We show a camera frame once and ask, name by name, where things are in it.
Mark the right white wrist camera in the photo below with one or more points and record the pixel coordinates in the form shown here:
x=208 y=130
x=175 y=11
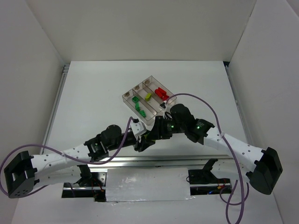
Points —
x=164 y=105

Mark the silver tape sheet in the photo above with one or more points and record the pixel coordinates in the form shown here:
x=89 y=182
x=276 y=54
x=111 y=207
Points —
x=147 y=184

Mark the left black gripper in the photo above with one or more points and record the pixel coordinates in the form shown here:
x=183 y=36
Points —
x=140 y=142

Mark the aluminium frame rail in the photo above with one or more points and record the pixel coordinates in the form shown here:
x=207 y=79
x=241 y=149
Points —
x=158 y=161

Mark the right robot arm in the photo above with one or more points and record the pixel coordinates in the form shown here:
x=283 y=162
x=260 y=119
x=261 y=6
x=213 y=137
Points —
x=263 y=165

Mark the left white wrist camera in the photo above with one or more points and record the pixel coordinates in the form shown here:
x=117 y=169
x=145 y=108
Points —
x=138 y=128

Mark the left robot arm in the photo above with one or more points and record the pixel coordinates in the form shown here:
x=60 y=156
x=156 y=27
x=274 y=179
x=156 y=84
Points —
x=26 y=171

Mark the small lime lego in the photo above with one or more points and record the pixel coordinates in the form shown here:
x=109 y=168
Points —
x=148 y=97

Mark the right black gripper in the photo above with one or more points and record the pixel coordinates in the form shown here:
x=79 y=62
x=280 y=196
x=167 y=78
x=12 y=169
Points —
x=158 y=128

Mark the clear left container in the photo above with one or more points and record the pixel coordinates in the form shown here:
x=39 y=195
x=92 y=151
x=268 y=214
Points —
x=149 y=110

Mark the red lego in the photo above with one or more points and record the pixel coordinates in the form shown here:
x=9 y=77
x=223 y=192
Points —
x=165 y=97
x=158 y=93
x=162 y=91

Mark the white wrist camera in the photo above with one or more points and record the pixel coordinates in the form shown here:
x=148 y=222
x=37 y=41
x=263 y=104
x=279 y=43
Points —
x=164 y=105
x=138 y=128

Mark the green lego two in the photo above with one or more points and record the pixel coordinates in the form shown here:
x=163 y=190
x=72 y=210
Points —
x=135 y=99

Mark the small green square lego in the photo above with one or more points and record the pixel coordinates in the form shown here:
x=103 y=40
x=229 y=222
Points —
x=137 y=107

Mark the clear right container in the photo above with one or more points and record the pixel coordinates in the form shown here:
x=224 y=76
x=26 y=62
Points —
x=171 y=100

